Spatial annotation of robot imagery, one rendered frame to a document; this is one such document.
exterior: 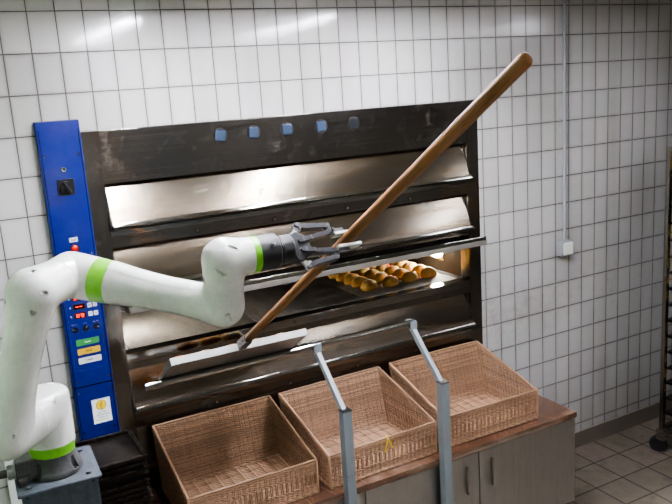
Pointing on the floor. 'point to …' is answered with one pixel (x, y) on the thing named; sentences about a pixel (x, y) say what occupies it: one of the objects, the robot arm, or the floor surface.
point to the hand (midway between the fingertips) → (346, 239)
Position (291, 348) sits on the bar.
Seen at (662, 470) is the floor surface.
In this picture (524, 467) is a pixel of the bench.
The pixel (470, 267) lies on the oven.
